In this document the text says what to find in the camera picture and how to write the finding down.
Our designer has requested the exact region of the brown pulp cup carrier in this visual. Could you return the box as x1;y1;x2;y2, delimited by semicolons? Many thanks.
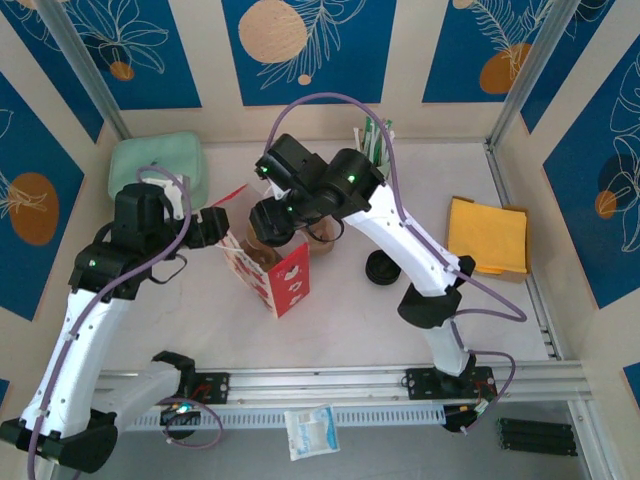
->
305;219;338;258
239;222;284;274

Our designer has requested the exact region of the red white paper gift bag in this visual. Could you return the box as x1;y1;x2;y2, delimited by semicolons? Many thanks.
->
207;183;312;320

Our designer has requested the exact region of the yellow napkin stack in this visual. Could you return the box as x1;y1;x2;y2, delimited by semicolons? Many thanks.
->
447;196;530;276

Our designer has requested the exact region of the green cylindrical holder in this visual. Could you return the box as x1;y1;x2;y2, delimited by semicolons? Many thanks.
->
372;149;394;182

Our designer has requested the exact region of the black cup lid stack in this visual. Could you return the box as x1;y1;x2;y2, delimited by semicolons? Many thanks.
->
363;249;403;288

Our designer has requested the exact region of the black base electronics module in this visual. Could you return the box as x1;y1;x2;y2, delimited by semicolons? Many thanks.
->
158;398;203;427
442;394;497;436

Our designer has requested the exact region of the white blue sachet packet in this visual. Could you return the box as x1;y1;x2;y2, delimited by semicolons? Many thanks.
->
283;403;341;462

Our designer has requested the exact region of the black bar bundle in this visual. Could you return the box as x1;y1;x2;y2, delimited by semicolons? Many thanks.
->
496;417;579;457

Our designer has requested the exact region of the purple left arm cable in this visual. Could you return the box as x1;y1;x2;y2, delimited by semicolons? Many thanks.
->
27;167;225;474

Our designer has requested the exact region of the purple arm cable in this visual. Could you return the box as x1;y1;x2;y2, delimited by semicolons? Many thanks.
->
268;92;528;436
27;167;225;474

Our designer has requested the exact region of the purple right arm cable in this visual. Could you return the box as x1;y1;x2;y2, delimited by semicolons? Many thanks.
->
268;92;528;436

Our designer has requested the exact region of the aluminium table edge rail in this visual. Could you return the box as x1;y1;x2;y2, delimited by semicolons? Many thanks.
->
485;142;566;362

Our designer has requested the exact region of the aluminium frame post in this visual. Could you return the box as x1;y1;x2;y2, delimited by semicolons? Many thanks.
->
485;0;585;151
35;0;134;143

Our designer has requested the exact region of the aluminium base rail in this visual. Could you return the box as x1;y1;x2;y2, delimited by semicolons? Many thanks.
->
94;366;586;416

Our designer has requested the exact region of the grey slotted cable duct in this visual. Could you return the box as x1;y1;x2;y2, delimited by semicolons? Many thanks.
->
117;404;447;432

